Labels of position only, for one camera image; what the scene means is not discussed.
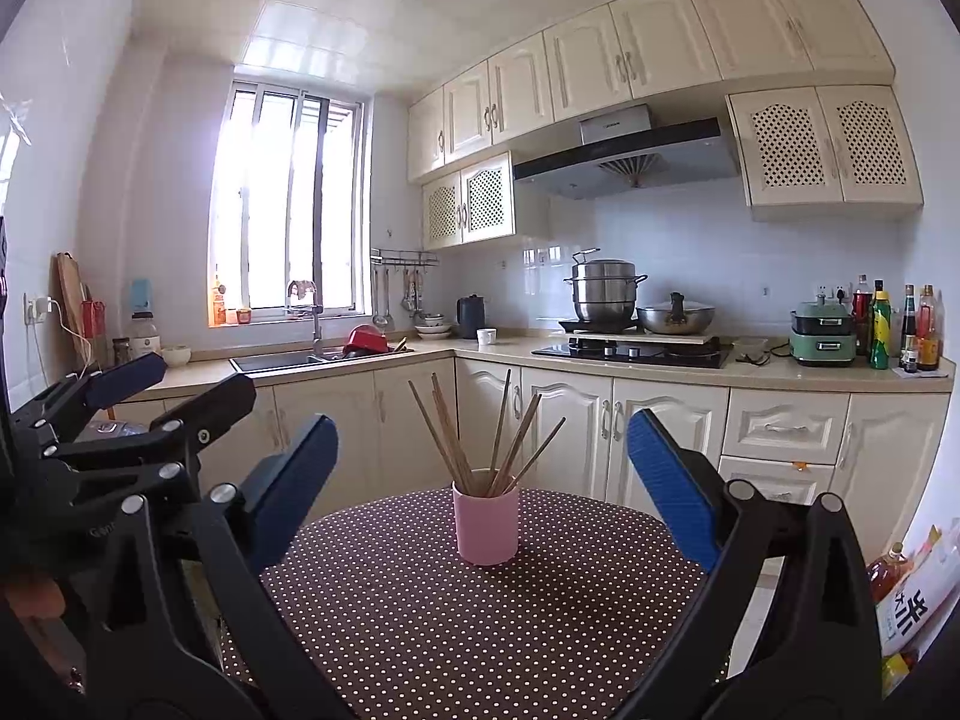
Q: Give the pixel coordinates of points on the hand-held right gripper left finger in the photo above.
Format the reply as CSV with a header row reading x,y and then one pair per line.
x,y
292,487

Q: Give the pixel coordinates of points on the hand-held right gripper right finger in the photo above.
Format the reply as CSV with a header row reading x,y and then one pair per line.
x,y
667,480

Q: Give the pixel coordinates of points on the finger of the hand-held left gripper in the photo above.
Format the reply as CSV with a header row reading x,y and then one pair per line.
x,y
124,376
217,396

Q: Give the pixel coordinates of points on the bunch of wooden chopsticks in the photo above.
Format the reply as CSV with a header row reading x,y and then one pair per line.
x,y
450,442

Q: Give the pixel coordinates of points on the pink cup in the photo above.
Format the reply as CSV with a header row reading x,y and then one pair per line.
x,y
486,532

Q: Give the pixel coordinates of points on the person's left hand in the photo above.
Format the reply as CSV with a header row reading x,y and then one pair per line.
x,y
34,594

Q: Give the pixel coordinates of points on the small dark jar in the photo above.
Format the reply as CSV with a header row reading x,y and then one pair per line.
x,y
121,351

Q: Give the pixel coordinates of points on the large cream-filled jar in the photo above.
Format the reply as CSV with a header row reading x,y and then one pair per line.
x,y
144,334

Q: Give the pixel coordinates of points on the small white bowl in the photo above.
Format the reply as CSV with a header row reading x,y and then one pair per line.
x,y
176,356

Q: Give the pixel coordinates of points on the red utensil holder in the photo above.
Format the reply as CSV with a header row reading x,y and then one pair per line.
x,y
93,326

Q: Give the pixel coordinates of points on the steel kitchen sink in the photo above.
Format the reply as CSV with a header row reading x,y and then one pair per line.
x,y
277,361

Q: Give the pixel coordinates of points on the orange bottle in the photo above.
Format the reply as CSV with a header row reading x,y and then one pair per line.
x,y
218,307

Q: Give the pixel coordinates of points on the wooden cutting board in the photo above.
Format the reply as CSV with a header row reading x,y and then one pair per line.
x,y
71,300

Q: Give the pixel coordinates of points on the white charger plug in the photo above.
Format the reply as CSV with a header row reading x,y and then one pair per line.
x,y
37,309

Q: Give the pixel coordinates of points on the steel faucet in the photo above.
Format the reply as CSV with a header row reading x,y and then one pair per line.
x,y
316,330

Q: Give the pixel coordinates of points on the black glass cooktop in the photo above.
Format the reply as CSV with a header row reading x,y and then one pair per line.
x,y
630,355

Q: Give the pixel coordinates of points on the wooden stove board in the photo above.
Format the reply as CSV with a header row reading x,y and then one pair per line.
x,y
645,337

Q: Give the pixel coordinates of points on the clear plastic container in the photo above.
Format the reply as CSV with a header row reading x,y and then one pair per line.
x,y
751,352

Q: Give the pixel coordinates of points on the red pot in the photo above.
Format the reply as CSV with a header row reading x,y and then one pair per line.
x,y
366,341

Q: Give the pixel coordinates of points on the steel wok with lid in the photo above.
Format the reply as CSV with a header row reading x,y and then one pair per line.
x,y
675,319

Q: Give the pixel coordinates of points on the hanging steel ladle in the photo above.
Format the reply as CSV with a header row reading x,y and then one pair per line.
x,y
381,315

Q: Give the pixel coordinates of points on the steel steamer pot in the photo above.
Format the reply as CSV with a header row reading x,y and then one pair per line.
x,y
604,292

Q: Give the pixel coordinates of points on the kitchen window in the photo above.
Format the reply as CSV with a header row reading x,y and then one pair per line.
x,y
277,202

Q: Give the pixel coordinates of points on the green electric cooker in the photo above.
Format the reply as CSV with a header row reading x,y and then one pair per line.
x,y
823,337

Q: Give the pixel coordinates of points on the stack of white bowls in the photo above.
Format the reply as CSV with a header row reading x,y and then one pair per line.
x,y
433,330

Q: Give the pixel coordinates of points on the brown polka-dot tablecloth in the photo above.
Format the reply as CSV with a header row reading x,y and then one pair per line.
x,y
450,630

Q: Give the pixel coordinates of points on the hanging steel spatula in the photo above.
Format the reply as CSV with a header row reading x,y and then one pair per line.
x,y
411,296

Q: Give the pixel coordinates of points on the small white mug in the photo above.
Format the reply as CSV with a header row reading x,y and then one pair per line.
x,y
487,337

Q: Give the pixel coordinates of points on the amber cooking oil bottle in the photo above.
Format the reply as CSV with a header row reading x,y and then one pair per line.
x,y
889,574

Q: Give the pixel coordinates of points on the black electric kettle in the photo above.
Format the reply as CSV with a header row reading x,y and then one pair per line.
x,y
472,319

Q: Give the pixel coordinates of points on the red-label cola bottle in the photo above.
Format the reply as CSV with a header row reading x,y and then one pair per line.
x,y
862,315

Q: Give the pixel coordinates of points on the green oil bottle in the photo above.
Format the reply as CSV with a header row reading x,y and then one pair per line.
x,y
880,337

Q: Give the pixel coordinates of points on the white rice bag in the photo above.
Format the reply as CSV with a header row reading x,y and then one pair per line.
x,y
919,600

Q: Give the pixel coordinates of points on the dark soy sauce bottle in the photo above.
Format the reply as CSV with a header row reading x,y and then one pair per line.
x,y
910,337

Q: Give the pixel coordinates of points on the red sauce bottle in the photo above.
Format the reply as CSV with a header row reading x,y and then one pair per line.
x,y
928,337

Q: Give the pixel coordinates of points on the black range hood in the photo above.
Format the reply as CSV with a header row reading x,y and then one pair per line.
x,y
622,157

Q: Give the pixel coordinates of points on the cream lattice door cabinet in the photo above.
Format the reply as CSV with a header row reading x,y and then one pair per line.
x,y
480,199
787,142

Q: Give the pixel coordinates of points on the blue wall card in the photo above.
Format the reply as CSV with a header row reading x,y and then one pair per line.
x,y
141,292

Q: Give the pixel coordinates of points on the wall utensil rail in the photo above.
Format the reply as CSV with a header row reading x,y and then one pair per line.
x,y
405,259

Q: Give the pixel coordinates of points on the white wall outlet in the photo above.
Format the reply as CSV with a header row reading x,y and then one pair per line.
x,y
832,291

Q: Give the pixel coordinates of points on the cream upper wall cabinets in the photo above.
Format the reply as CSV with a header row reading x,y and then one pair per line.
x,y
585,60

